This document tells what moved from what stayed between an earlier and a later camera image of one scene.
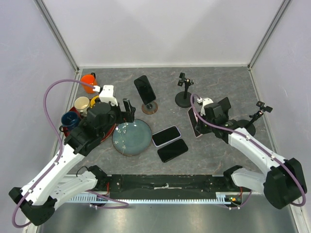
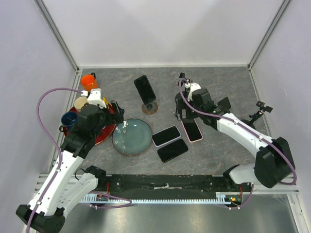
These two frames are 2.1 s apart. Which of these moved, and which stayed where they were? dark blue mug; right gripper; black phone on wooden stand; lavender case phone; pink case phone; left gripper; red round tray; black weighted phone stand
Moved: pink case phone; left gripper; right gripper
Stayed: red round tray; black weighted phone stand; dark blue mug; lavender case phone; black phone on wooden stand
